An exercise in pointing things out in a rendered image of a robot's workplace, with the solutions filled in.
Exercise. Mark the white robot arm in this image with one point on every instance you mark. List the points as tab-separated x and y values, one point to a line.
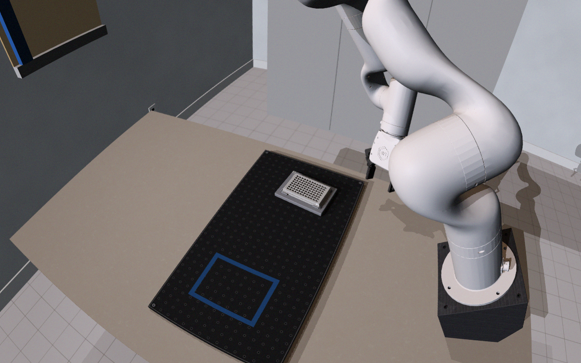
439	170

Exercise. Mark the blue rectangular tape outline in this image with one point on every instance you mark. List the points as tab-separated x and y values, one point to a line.
262	306

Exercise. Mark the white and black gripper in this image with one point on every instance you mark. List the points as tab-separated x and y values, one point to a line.
380	152

